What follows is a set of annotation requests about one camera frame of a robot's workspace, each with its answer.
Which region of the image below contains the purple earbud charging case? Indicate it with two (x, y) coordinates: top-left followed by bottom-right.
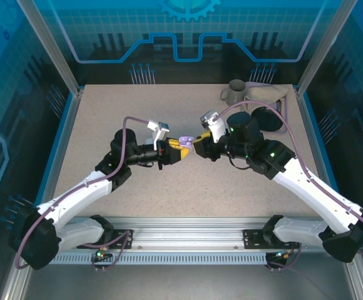
(178, 134), (196, 149)

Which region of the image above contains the black round plate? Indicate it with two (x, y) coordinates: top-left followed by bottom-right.
(252, 106), (285, 133)

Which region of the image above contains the grey mug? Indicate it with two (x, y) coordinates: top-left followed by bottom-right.
(220, 79), (247, 107)

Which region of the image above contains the beige cloth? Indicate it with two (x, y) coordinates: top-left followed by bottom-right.
(243, 82), (290, 109)

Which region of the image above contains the purple tray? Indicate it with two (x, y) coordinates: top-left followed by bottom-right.
(239, 81), (289, 134)

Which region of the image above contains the small lit connector board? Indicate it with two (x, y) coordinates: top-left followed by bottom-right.
(272, 249), (295, 261)
(94, 247), (113, 263)

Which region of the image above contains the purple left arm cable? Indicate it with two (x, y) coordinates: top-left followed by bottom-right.
(15, 116), (151, 269)

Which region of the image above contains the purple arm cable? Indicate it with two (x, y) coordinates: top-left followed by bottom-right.
(214, 100), (363, 259)
(15, 116), (151, 269)

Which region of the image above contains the black right gripper cable loop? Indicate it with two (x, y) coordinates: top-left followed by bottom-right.
(229, 155), (252, 171)

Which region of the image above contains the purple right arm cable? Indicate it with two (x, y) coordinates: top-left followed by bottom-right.
(214, 100), (363, 259)

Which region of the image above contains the aluminium side frame rail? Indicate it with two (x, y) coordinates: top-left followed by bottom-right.
(294, 86), (351, 228)
(31, 87), (84, 228)

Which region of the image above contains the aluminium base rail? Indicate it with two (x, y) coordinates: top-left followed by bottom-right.
(23, 215), (357, 266)

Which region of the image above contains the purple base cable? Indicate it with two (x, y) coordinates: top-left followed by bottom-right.
(90, 227), (131, 272)
(266, 240), (305, 272)

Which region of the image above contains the slotted grey cable duct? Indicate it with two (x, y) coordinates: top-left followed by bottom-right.
(48, 252), (272, 266)

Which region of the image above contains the aluminium frame post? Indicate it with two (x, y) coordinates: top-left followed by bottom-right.
(295, 0), (359, 94)
(16, 0), (84, 94)

